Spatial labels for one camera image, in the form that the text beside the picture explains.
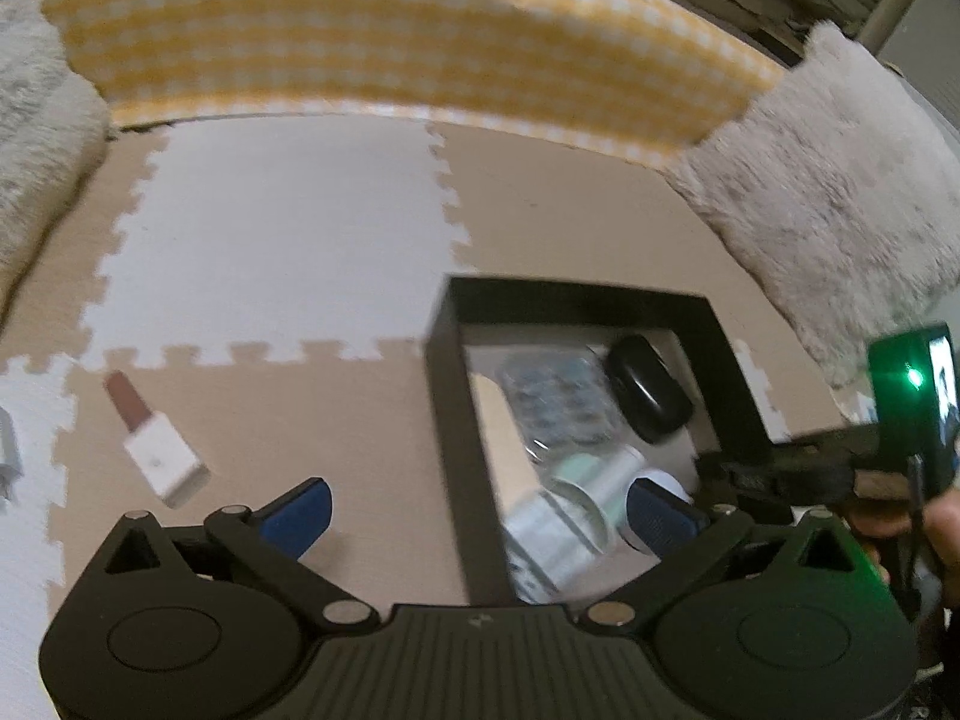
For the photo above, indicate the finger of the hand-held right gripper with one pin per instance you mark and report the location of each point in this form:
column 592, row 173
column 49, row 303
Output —
column 795, row 465

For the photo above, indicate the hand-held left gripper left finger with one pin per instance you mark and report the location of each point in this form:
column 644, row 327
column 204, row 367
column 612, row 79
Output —
column 300, row 519

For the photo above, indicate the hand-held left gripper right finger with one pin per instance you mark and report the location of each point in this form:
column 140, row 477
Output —
column 664, row 523

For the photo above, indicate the white rounded case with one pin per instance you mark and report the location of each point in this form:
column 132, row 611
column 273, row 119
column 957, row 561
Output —
column 667, row 484

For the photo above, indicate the cream plastic tool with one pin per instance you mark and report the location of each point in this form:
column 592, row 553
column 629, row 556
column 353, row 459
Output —
column 559, row 532

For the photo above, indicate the black glossy oval case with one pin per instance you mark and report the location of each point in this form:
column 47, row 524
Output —
column 645, row 390

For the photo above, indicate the brown lipstick with white cap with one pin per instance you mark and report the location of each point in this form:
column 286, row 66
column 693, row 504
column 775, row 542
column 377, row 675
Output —
column 154, row 450

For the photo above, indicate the clear plastic box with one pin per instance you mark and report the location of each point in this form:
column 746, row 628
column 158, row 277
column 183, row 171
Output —
column 555, row 397

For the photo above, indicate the black storage box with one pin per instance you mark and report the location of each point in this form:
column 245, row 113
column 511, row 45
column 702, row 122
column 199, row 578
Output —
column 585, row 300

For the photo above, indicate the person's right hand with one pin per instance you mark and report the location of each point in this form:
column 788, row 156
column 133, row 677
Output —
column 943, row 532

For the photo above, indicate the beige foam puzzle mat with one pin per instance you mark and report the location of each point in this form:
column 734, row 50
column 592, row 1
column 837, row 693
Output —
column 585, row 202
column 300, row 420
column 75, row 240

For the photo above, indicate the cream fluffy cushion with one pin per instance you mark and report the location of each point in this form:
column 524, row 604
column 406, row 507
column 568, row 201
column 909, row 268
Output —
column 840, row 187
column 37, row 127

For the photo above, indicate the white foam puzzle mat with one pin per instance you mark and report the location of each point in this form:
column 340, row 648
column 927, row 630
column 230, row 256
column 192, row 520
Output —
column 285, row 240
column 37, row 577

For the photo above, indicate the yellow checkered cushion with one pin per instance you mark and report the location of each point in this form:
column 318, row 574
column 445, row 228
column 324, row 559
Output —
column 375, row 37

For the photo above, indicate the white wall charger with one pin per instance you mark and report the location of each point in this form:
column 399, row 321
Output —
column 9, row 457

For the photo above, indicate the white furniture post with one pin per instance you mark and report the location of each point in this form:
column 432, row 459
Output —
column 892, row 4

